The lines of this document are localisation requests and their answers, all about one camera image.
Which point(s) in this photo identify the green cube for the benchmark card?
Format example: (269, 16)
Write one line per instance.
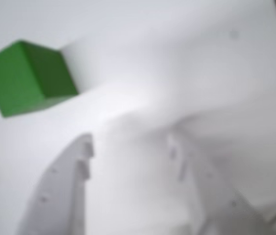
(22, 78)

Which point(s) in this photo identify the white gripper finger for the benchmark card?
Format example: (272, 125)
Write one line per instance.
(61, 191)
(177, 186)

